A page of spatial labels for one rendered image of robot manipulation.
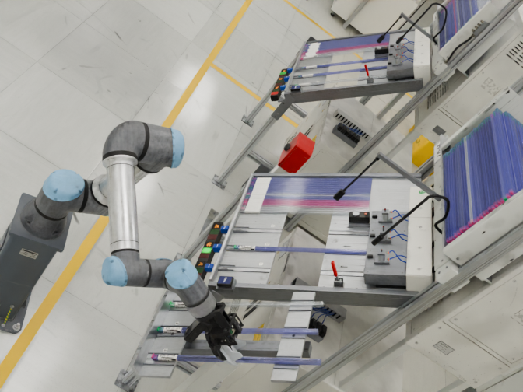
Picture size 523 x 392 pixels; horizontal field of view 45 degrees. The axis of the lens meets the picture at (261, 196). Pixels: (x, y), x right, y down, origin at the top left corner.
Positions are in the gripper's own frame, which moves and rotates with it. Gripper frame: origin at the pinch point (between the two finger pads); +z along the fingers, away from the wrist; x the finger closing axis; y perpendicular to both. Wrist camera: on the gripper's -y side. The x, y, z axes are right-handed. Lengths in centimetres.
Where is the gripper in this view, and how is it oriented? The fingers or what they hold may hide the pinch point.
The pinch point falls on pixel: (233, 359)
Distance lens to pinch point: 183.2
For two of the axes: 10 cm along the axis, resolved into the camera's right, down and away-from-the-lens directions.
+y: 8.7, -2.5, -4.3
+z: 4.4, 7.8, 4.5
